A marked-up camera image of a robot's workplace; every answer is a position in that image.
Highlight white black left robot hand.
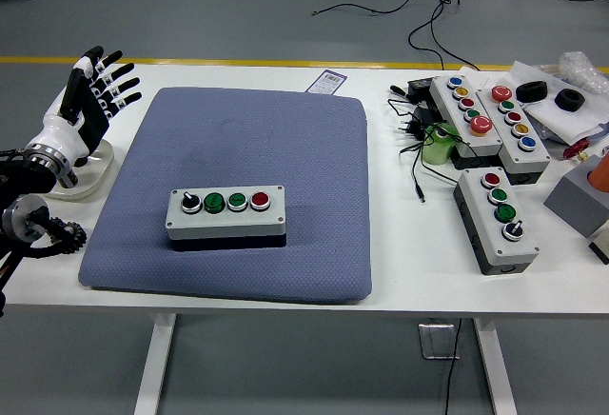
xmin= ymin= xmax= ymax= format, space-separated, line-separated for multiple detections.
xmin=28 ymin=45 xmax=144 ymax=168

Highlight grey four-button control box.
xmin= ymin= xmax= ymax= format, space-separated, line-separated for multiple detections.
xmin=165 ymin=184 xmax=288 ymax=252
xmin=452 ymin=168 xmax=541 ymax=276

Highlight grey five-button box, blue end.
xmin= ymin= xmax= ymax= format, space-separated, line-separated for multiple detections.
xmin=429 ymin=74 xmax=504 ymax=171

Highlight grey five-button box, mushroom end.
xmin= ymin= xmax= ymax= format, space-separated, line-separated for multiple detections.
xmin=477 ymin=85 xmax=552 ymax=186

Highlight white shallow dish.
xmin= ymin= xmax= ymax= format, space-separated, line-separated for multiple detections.
xmin=46 ymin=141 xmax=115 ymax=203

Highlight blue-grey padded mat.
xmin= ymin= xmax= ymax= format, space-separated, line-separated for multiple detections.
xmin=78 ymin=87 xmax=373 ymax=305

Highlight purple white label card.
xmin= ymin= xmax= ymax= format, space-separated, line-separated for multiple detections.
xmin=305 ymin=69 xmax=347 ymax=95

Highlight white table leg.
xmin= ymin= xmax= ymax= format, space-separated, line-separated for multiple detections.
xmin=473 ymin=317 xmax=519 ymax=415
xmin=133 ymin=312 xmax=180 ymax=415

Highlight black plug adapter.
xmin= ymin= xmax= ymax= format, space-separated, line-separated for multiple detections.
xmin=392 ymin=105 xmax=442 ymax=143

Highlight black power brick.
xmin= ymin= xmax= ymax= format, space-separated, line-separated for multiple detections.
xmin=406 ymin=76 xmax=440 ymax=105

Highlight metal floor plate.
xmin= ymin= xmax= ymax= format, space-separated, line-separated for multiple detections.
xmin=418 ymin=322 xmax=462 ymax=362

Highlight white paper sheets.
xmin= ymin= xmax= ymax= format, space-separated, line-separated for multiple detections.
xmin=457 ymin=60 xmax=609 ymax=145

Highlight small red part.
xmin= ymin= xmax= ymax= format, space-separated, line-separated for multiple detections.
xmin=562 ymin=141 xmax=591 ymax=160

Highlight grey block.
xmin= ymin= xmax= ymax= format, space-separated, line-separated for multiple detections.
xmin=543 ymin=167 xmax=609 ymax=239

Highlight clear plastic bag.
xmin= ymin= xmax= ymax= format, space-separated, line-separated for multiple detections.
xmin=540 ymin=50 xmax=609 ymax=97

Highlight orange cylinder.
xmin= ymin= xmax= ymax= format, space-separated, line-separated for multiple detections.
xmin=587 ymin=155 xmax=609 ymax=192

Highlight white black small box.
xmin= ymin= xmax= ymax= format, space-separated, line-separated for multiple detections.
xmin=588 ymin=224 xmax=609 ymax=266

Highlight black floor cable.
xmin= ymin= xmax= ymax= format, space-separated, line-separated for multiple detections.
xmin=311 ymin=0 xmax=480 ymax=73

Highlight black barrel-plug cable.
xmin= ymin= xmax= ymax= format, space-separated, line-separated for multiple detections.
xmin=398 ymin=133 xmax=461 ymax=205

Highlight black foam ring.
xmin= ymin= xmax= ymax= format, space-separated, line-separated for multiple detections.
xmin=516 ymin=80 xmax=548 ymax=103
xmin=554 ymin=89 xmax=586 ymax=112

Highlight black hanging power cable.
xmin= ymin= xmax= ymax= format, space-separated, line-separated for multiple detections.
xmin=442 ymin=318 xmax=463 ymax=415

